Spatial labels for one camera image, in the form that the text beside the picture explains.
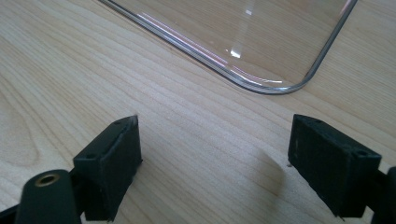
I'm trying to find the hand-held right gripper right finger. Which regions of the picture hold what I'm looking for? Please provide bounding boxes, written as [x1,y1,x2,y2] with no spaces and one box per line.
[287,113,383,219]

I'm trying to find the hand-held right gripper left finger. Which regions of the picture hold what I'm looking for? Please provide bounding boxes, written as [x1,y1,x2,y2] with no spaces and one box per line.
[72,115,143,222]

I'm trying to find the clear plastic container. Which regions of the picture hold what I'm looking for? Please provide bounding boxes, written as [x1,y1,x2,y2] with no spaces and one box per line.
[98,0,359,95]

